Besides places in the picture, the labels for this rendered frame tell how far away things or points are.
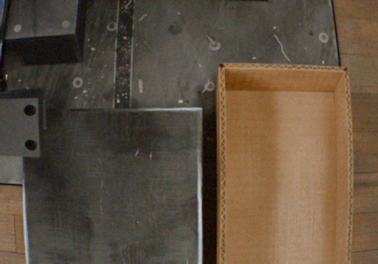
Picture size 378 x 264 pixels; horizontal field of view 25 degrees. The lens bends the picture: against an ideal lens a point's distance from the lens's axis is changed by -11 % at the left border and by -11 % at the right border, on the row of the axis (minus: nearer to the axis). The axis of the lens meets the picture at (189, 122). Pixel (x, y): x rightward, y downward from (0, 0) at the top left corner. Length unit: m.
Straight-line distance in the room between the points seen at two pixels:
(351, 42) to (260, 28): 0.10
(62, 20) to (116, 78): 0.10
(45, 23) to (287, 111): 0.24
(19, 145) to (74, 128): 0.21
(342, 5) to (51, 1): 0.30
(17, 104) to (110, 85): 0.25
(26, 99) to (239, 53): 0.31
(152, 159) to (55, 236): 0.12
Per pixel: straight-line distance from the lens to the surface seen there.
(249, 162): 0.84
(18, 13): 0.81
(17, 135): 0.63
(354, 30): 0.90
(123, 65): 0.87
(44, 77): 0.88
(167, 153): 0.83
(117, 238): 0.81
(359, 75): 0.89
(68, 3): 0.81
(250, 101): 0.86
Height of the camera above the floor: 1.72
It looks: 75 degrees down
